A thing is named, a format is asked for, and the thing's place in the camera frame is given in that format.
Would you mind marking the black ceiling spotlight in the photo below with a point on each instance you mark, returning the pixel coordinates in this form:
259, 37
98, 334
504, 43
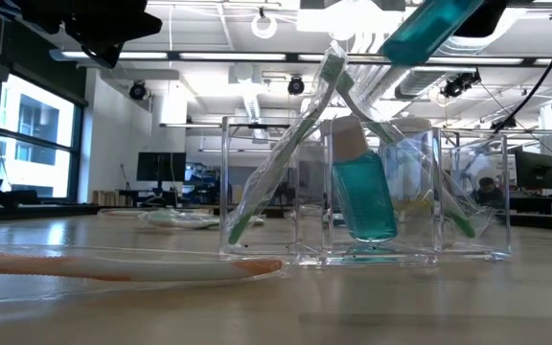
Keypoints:
138, 91
296, 86

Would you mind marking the clear acrylic organizer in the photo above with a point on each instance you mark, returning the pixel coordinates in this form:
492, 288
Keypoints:
281, 254

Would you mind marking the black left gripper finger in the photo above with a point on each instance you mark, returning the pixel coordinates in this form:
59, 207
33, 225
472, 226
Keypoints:
113, 36

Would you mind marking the person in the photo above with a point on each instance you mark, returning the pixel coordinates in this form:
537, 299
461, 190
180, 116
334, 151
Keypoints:
487, 191

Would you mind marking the teal mouthwash bottle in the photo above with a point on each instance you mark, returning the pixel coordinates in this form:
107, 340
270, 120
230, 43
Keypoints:
364, 196
424, 31

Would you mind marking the black aluminium table frame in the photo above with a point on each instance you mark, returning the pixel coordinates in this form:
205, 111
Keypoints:
41, 211

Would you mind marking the black ceiling camera cluster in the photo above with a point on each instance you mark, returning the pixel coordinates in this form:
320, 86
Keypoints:
458, 85

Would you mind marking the silver ventilation duct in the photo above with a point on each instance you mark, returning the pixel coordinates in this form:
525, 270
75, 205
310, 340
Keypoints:
420, 81

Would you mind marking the black long desk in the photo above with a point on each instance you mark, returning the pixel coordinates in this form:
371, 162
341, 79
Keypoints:
544, 203

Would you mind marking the black desktop monitor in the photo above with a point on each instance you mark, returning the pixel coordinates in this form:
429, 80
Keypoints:
161, 167

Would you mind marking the linear ceiling light rail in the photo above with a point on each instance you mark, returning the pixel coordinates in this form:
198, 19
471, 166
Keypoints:
113, 55

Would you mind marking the black monitor on arm mount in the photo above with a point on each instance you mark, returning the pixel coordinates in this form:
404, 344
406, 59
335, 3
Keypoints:
535, 170

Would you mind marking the orange toothbrush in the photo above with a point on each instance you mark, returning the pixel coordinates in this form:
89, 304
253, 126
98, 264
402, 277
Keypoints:
113, 268
118, 211

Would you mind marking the green toothbrush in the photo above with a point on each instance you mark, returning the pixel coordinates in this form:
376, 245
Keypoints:
185, 219
463, 224
274, 167

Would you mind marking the large dark-framed window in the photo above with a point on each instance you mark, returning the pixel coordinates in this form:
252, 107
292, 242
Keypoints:
36, 120

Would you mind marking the stack of wooden boards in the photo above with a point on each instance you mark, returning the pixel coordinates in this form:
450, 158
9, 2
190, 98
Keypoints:
110, 198

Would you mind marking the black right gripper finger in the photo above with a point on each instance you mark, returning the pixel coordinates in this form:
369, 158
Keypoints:
489, 16

